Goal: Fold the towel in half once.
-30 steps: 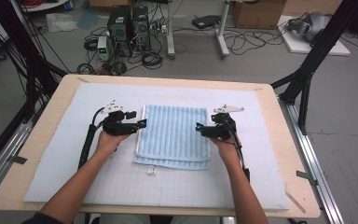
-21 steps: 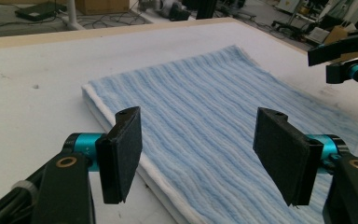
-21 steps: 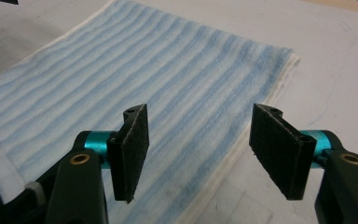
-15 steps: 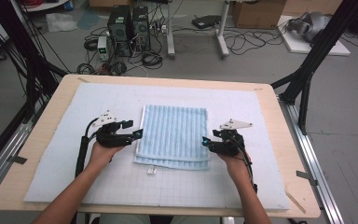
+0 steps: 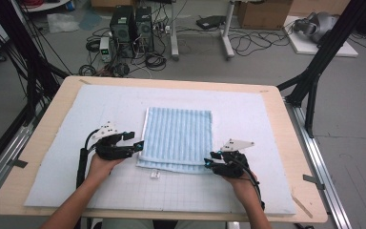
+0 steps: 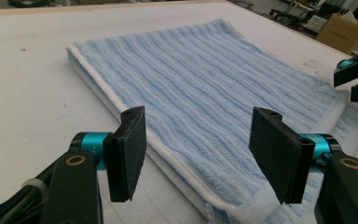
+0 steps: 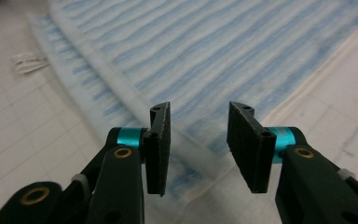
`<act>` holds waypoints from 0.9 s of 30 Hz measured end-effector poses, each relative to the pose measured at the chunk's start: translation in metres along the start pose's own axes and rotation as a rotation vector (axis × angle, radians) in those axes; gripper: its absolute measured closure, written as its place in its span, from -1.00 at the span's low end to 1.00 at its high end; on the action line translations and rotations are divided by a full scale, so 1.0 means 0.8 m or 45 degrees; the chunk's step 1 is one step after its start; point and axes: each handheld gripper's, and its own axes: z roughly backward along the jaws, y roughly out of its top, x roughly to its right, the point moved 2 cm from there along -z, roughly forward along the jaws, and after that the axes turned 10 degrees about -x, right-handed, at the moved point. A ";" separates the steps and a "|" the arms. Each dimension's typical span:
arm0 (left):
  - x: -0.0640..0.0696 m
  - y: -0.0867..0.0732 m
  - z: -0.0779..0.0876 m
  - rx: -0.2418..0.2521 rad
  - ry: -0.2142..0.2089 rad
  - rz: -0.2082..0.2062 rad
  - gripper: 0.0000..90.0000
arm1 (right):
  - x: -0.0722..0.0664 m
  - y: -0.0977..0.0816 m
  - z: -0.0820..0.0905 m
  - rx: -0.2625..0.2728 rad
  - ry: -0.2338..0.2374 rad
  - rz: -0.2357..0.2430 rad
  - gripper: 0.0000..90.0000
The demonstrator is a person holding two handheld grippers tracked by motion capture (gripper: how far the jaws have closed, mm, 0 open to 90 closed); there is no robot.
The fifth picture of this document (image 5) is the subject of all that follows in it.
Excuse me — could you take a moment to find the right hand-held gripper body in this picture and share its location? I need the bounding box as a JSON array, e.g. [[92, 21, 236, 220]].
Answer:
[[212, 138, 255, 179]]

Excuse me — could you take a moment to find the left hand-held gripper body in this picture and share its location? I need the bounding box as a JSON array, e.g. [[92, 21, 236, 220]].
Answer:
[[91, 120, 136, 161]]

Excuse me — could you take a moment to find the light blue striped towel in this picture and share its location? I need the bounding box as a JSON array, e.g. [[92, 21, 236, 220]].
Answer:
[[135, 106, 214, 179]]

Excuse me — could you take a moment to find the person's left hand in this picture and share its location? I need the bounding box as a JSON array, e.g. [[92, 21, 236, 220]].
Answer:
[[87, 154, 125, 182]]

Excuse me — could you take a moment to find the person's right hand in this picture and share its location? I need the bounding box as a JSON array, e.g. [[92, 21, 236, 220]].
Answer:
[[223, 170, 258, 204]]

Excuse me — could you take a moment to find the white grid mat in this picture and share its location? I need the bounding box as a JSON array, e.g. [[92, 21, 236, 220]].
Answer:
[[23, 84, 297, 216]]

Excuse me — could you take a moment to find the wooden table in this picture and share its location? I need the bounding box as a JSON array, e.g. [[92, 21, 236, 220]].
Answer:
[[0, 75, 329, 223]]

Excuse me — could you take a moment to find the person's lap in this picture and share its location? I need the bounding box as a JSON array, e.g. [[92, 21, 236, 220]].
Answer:
[[101, 219, 228, 229]]

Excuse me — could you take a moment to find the grey tape piece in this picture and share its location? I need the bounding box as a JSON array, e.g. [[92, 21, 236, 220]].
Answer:
[[302, 174, 326, 191]]

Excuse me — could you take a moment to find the white power supply box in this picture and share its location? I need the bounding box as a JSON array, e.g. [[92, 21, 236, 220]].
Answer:
[[99, 36, 112, 63]]

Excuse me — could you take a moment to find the large black computer tower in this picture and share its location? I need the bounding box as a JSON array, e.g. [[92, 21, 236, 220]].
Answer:
[[109, 5, 136, 59]]

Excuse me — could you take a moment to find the slim black computer tower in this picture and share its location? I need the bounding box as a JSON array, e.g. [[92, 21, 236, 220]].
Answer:
[[134, 6, 155, 53]]

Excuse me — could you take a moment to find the white desk leg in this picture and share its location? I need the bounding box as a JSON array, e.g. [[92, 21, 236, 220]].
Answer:
[[220, 0, 236, 61], [170, 0, 180, 61]]

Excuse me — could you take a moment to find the blue floor sheet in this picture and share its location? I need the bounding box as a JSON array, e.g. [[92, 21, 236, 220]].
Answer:
[[77, 9, 104, 31]]

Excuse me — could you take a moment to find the clear plastic bag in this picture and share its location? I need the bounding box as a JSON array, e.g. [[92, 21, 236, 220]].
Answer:
[[46, 12, 80, 34]]

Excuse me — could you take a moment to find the flat black device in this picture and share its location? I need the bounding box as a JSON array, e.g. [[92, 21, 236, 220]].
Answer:
[[195, 14, 227, 31]]

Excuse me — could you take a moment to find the white floor board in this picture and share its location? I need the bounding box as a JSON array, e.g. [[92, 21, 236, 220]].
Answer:
[[282, 14, 359, 58]]

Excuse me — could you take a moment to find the brown cardboard box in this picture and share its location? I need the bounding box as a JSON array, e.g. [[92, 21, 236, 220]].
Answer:
[[236, 0, 294, 31]]

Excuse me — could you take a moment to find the grey robot head device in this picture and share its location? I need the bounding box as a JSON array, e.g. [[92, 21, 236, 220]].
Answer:
[[292, 11, 339, 44]]

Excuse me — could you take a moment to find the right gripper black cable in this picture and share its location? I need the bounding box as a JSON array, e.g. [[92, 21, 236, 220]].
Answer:
[[234, 158, 266, 212]]

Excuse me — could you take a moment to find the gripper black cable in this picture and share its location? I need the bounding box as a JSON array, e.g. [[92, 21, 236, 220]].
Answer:
[[75, 128, 101, 192], [234, 158, 266, 212]]

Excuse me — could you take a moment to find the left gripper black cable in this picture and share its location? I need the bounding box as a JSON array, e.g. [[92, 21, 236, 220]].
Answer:
[[75, 128, 101, 192]]

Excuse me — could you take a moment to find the black cable coil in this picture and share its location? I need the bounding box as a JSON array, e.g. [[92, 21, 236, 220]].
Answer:
[[144, 52, 168, 72]]

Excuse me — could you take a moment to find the aluminium rail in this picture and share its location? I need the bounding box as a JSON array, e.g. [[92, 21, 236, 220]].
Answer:
[[0, 104, 46, 208], [284, 98, 354, 229]]

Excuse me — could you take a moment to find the black metal frame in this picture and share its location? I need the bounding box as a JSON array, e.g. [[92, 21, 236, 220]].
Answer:
[[0, 0, 71, 128], [275, 0, 366, 139]]

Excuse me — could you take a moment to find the tangle of black floor cables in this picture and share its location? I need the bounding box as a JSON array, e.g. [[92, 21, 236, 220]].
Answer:
[[228, 28, 292, 57]]

